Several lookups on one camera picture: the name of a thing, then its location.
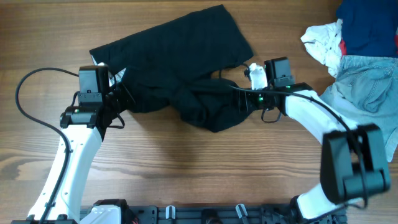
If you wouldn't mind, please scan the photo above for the black shorts garment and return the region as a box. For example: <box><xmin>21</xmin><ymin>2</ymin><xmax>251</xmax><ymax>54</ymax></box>
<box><xmin>90</xmin><ymin>5</ymin><xmax>256</xmax><ymax>133</ymax></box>

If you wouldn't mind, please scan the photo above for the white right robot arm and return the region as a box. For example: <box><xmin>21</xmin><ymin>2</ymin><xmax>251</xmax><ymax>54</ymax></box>
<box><xmin>236</xmin><ymin>57</ymin><xmax>391</xmax><ymax>223</ymax></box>

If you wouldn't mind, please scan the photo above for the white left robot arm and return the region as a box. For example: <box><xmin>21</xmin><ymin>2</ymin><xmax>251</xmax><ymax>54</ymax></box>
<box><xmin>15</xmin><ymin>65</ymin><xmax>134</xmax><ymax>223</ymax></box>

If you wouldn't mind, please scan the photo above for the white printed cloth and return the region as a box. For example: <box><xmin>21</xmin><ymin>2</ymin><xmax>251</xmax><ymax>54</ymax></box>
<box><xmin>300</xmin><ymin>19</ymin><xmax>343</xmax><ymax>78</ymax></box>

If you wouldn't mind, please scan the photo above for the light blue denim garment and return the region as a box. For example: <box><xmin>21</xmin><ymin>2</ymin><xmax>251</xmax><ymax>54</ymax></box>
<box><xmin>320</xmin><ymin>55</ymin><xmax>397</xmax><ymax>162</ymax></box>

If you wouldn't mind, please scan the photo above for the navy blue garment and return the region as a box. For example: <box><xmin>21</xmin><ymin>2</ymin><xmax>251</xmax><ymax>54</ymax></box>
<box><xmin>336</xmin><ymin>0</ymin><xmax>397</xmax><ymax>58</ymax></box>

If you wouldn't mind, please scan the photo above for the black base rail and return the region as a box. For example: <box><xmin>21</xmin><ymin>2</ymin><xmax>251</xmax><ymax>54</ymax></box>
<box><xmin>79</xmin><ymin>203</ymin><xmax>348</xmax><ymax>224</ymax></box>

